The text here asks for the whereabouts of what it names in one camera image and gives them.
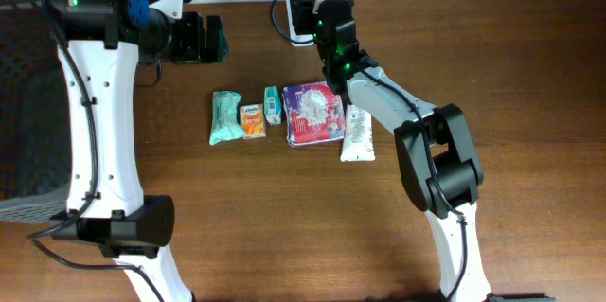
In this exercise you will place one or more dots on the white lotion tube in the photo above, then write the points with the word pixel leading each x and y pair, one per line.
pixel 358 138

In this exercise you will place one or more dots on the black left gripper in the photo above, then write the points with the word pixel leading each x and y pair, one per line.
pixel 195 49

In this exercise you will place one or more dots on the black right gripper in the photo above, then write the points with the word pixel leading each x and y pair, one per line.
pixel 304 8

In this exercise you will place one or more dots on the pink purple snack packet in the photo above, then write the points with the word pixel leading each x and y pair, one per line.
pixel 314 114

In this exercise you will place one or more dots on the grey plastic mesh basket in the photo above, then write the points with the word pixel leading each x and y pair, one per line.
pixel 35 128

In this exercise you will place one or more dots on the teal tissue pack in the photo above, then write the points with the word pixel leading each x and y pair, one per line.
pixel 272 105

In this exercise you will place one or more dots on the light green wipes packet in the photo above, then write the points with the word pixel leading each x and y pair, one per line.
pixel 225 125

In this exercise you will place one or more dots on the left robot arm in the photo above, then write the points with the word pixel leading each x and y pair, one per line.
pixel 100 44

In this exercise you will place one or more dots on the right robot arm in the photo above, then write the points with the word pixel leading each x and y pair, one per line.
pixel 439 165

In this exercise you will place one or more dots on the white barcode scanner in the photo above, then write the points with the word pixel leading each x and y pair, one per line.
pixel 298 40

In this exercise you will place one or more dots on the orange tissue pack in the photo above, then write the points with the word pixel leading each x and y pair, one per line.
pixel 252 121

